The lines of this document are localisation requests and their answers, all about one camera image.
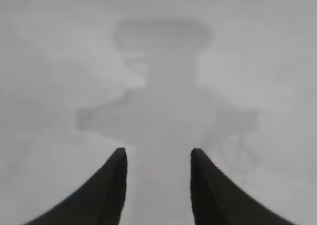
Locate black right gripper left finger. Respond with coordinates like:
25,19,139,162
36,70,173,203
23,147,128,225

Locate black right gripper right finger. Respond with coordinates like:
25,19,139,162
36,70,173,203
190,147,298,225

